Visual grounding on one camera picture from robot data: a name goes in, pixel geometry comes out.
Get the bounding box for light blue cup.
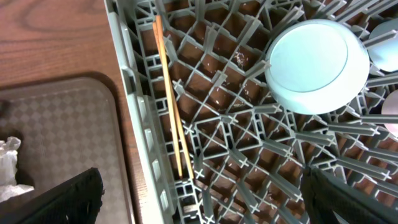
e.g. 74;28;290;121
368;19;397;72

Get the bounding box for light blue bowl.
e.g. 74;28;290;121
265;19;370;114

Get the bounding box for white pink cup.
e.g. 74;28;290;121
381;90;398;137

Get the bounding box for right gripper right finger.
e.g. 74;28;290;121
300;166;397;224

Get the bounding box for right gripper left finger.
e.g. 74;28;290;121
1;167;104;224

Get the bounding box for grey dishwasher rack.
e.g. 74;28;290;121
105;1;397;223

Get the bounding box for white paper napkin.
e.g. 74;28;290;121
1;136;34;202

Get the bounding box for wooden chopstick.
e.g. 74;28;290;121
155;15;195;180
153;16;183;179

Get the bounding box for dark brown serving tray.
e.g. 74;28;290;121
1;78;134;223

